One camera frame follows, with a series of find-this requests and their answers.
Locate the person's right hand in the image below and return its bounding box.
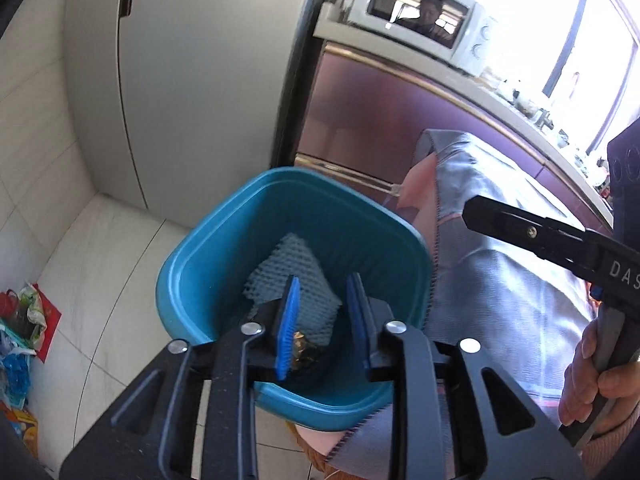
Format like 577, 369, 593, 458
559, 317, 640, 436

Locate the teal plastic trash bin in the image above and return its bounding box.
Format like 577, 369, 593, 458
156, 166, 433, 433

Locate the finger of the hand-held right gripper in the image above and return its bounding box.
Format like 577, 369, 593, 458
462, 196, 596, 277

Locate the kitchen window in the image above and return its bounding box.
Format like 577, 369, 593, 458
470, 0, 640, 157

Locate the small gold wrapper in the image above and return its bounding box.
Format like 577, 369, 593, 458
290, 330, 317, 365

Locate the red paper bag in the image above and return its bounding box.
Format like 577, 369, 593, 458
4, 284, 62, 364

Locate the colourful cardboard box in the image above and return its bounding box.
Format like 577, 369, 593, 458
0, 404, 40, 457

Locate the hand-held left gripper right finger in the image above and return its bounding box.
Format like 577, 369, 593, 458
345, 272, 586, 480

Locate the blue plastic bag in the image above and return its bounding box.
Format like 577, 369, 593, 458
0, 324, 37, 411

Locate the person's right forearm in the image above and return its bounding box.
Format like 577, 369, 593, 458
575, 427, 631, 480

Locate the blue checked tablecloth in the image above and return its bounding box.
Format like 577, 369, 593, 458
325, 129, 601, 480

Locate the white foam net sleeve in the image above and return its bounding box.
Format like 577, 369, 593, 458
243, 232, 343, 348

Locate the purple kitchen base cabinet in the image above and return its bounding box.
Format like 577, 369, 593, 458
295, 42, 616, 233

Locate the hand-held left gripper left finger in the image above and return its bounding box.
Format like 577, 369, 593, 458
59, 275, 303, 480

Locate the grey refrigerator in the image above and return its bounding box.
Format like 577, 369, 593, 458
62, 0, 328, 216

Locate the white microwave oven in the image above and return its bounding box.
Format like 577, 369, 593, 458
347, 0, 501, 68

